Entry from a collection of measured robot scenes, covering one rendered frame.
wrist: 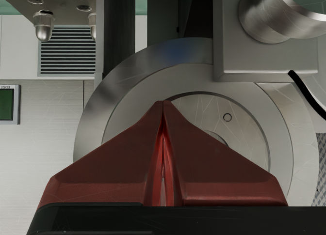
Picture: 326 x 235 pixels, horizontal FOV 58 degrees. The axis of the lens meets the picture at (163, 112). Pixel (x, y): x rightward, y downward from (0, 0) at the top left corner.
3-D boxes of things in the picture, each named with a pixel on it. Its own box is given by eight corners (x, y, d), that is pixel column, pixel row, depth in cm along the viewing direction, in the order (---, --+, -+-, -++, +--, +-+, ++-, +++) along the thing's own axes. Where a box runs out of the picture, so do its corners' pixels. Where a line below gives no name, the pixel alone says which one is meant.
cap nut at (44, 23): (50, 12, 50) (50, 38, 49) (58, 20, 53) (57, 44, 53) (28, 12, 50) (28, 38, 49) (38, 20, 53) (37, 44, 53)
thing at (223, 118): (271, 235, 15) (127, 231, 15) (258, 223, 17) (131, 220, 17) (272, 92, 16) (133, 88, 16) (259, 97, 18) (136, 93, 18)
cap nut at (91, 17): (106, 12, 50) (106, 38, 50) (110, 21, 54) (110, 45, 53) (85, 12, 50) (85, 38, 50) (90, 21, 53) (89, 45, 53)
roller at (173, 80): (303, 75, 18) (284, 271, 17) (218, 110, 44) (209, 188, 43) (114, 50, 18) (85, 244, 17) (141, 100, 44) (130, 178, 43)
